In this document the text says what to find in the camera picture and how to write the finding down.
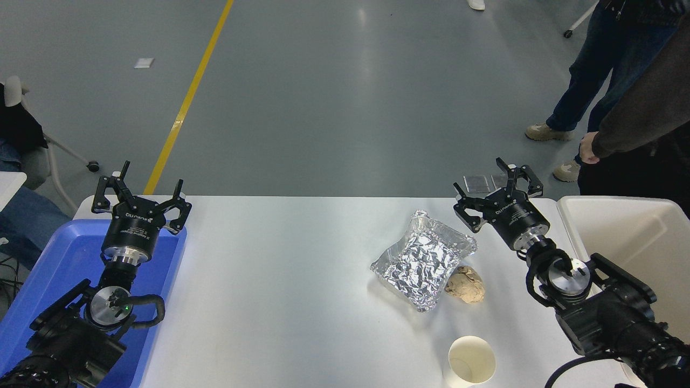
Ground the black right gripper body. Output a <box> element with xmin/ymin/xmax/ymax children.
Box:
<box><xmin>483</xmin><ymin>191</ymin><xmax>551</xmax><ymax>250</ymax></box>

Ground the person's hand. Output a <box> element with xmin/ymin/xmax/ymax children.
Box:
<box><xmin>578</xmin><ymin>131</ymin><xmax>601</xmax><ymax>165</ymax></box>

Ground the white chair leg with caster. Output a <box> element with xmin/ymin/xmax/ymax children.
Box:
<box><xmin>563</xmin><ymin>0</ymin><xmax>600</xmax><ymax>39</ymax></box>

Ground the blue plastic tray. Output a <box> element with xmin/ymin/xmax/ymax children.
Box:
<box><xmin>0</xmin><ymin>218</ymin><xmax>188</xmax><ymax>388</ymax></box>

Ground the white paper cup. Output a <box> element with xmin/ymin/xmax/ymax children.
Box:
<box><xmin>443</xmin><ymin>336</ymin><xmax>496</xmax><ymax>388</ymax></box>

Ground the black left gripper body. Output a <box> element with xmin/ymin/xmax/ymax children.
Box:
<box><xmin>102</xmin><ymin>197</ymin><xmax>168</xmax><ymax>254</ymax></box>

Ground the large pale plastic bin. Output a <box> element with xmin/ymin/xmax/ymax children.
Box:
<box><xmin>556</xmin><ymin>196</ymin><xmax>690</xmax><ymax>388</ymax></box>

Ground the crumpled tan paper ball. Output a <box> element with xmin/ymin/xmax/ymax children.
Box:
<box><xmin>444</xmin><ymin>265</ymin><xmax>485</xmax><ymax>304</ymax></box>

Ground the white side table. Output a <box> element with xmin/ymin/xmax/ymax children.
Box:
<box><xmin>0</xmin><ymin>171</ymin><xmax>27</xmax><ymax>212</ymax></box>

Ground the crumpled silver foil tray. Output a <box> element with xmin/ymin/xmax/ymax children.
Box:
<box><xmin>370</xmin><ymin>210</ymin><xmax>478</xmax><ymax>313</ymax></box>

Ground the white office chair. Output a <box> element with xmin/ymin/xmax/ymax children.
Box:
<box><xmin>3</xmin><ymin>75</ymin><xmax>101</xmax><ymax>213</ymax></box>

